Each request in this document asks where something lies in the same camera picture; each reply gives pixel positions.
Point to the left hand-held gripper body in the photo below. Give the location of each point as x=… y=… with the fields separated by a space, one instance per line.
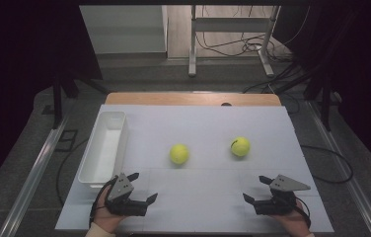
x=121 y=191

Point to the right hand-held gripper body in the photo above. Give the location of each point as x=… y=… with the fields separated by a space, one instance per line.
x=279 y=200

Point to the white plastic bin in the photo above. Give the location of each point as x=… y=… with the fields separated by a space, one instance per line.
x=103 y=153

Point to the yellow tennis ball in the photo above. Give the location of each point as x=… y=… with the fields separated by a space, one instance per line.
x=179 y=154
x=240 y=146

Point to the person's right hand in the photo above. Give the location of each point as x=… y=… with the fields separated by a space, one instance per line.
x=295 y=222

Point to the person's left hand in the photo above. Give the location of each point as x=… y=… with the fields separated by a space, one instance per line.
x=107 y=220

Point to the wooden table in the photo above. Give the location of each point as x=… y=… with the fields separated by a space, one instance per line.
x=173 y=98

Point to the black tripod stand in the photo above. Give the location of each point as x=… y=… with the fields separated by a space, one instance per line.
x=58 y=102
x=325 y=105

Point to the dark curtain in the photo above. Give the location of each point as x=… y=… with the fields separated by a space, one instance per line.
x=15 y=82
x=364 y=82

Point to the white cabinet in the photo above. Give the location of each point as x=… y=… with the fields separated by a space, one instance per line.
x=124 y=29

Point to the aluminium floor rail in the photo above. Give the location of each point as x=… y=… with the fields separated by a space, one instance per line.
x=35 y=177
x=348 y=184

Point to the grey metal stand frame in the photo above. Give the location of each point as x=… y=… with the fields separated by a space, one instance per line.
x=231 y=24

